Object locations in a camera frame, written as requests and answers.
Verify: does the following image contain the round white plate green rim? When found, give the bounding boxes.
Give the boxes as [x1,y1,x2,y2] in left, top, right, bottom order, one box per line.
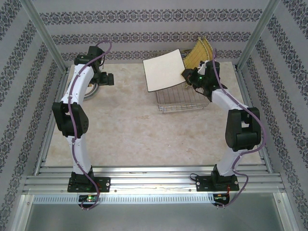
[68,79,100,99]

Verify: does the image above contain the square yellow woven-pattern plate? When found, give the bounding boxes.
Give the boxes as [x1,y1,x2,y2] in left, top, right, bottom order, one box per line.
[201,37,214,62]
[184,38,209,88]

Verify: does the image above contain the square white plate dark rim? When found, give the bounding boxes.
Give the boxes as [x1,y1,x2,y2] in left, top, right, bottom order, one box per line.
[142,49,187,93]

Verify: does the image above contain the right circuit board with LEDs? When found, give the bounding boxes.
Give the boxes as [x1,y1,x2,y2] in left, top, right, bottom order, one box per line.
[213,193,230,202]

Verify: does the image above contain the circuit board with leds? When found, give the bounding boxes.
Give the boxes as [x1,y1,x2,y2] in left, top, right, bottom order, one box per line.
[78,194,101,203]
[213,193,230,202]

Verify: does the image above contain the left circuit board with LEDs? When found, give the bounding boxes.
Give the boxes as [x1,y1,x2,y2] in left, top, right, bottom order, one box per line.
[78,194,101,203]

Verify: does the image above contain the grey metal panel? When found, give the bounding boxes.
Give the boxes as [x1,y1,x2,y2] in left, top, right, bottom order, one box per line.
[18,194,289,231]

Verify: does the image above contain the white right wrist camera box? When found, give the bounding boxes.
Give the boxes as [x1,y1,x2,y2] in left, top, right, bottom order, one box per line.
[197,59,209,75]

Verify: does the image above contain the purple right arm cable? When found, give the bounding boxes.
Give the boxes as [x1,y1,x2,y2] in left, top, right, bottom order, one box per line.
[211,48,267,210]

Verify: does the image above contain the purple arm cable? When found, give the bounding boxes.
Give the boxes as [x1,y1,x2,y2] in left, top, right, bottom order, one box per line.
[67,40,113,211]
[211,48,267,210]

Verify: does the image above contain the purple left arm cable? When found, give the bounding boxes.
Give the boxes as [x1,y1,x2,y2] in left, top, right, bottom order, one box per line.
[67,40,113,211]

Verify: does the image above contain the metal wire dish rack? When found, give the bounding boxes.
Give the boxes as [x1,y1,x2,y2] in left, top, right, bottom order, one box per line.
[155,49,210,114]

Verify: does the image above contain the aluminium side rail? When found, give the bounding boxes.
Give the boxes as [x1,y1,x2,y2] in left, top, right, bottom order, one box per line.
[33,68,71,176]
[234,67,271,173]

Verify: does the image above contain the aluminium frame post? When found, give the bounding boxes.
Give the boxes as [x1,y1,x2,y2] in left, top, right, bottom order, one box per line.
[235,0,282,71]
[23,0,71,73]

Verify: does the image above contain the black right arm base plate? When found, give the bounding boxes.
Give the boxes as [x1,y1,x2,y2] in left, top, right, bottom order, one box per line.
[195,175,240,193]

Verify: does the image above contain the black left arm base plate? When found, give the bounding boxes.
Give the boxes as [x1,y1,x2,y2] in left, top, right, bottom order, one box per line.
[67,177,111,193]

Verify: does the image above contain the aluminium mounting rail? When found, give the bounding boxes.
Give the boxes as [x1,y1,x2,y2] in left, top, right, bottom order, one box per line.
[23,165,286,194]

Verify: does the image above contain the white slotted cable duct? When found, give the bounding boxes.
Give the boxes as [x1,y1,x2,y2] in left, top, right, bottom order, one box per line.
[32,194,215,205]

